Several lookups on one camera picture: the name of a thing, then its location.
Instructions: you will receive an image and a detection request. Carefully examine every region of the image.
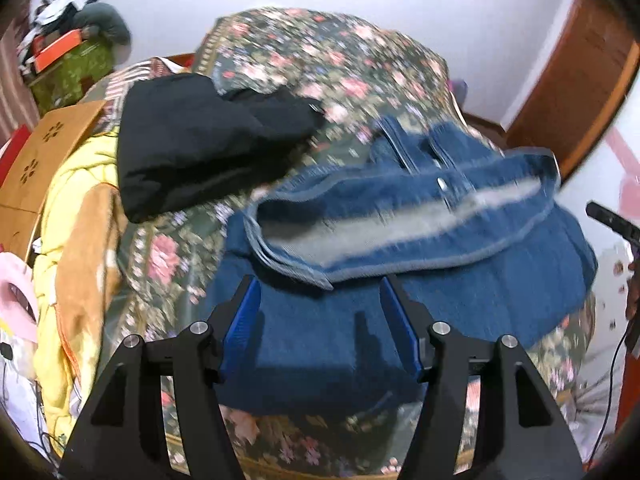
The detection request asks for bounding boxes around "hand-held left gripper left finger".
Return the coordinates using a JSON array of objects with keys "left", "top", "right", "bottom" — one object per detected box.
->
[{"left": 59, "top": 275, "right": 263, "bottom": 480}]

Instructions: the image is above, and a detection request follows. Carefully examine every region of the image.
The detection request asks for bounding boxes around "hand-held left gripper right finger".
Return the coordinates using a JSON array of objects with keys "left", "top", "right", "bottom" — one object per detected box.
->
[{"left": 379, "top": 275, "right": 585, "bottom": 480}]

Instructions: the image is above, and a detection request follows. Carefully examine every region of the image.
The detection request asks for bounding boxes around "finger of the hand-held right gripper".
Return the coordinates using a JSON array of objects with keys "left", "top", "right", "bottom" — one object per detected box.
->
[{"left": 586, "top": 201, "right": 640, "bottom": 247}]

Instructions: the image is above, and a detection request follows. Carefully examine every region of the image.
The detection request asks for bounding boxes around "blue denim jacket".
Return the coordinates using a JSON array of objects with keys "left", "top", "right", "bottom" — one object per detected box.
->
[{"left": 207, "top": 115, "right": 598, "bottom": 416}]

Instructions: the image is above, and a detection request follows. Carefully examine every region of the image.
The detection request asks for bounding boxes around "yellow blanket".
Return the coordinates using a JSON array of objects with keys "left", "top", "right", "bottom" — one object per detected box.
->
[{"left": 37, "top": 130, "right": 131, "bottom": 456}]

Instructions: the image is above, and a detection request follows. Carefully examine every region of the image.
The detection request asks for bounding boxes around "black garment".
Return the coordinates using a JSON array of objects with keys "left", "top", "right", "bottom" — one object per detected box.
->
[{"left": 117, "top": 74, "right": 326, "bottom": 223}]

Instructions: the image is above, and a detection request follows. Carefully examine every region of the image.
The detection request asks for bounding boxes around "pile of white packaging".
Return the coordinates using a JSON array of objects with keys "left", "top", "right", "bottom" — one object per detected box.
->
[{"left": 0, "top": 330, "right": 51, "bottom": 451}]

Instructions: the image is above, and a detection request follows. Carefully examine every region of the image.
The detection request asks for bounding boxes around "wooden lap desk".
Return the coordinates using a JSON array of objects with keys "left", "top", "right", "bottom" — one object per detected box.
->
[{"left": 0, "top": 100, "right": 108, "bottom": 261}]

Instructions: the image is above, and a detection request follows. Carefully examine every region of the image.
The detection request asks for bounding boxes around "striped cloth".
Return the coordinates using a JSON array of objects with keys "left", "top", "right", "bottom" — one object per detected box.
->
[{"left": 82, "top": 57, "right": 201, "bottom": 121}]

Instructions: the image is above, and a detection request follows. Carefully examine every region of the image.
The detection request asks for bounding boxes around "dark floral blanket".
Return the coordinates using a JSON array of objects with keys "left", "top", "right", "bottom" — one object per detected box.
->
[{"left": 115, "top": 7, "right": 596, "bottom": 480}]

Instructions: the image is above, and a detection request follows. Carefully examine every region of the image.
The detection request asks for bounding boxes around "red box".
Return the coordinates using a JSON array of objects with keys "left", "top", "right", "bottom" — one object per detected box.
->
[{"left": 0, "top": 125, "right": 31, "bottom": 161}]

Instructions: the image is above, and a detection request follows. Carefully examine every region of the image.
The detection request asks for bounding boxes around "green patterned storage box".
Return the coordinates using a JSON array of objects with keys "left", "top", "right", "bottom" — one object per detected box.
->
[{"left": 30, "top": 42, "right": 116, "bottom": 113}]

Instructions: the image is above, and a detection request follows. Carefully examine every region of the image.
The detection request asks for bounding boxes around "brown striped curtain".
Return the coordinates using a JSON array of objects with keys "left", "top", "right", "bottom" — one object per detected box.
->
[{"left": 0, "top": 10, "right": 41, "bottom": 136}]

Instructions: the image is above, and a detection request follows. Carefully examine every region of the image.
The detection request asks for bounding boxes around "orange box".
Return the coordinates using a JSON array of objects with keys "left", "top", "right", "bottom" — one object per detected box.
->
[{"left": 27, "top": 29, "right": 83, "bottom": 73}]

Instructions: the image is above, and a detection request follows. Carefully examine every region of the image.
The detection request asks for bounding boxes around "grey cloth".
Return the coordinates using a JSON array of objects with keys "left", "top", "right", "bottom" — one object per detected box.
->
[{"left": 75, "top": 2, "right": 132, "bottom": 43}]

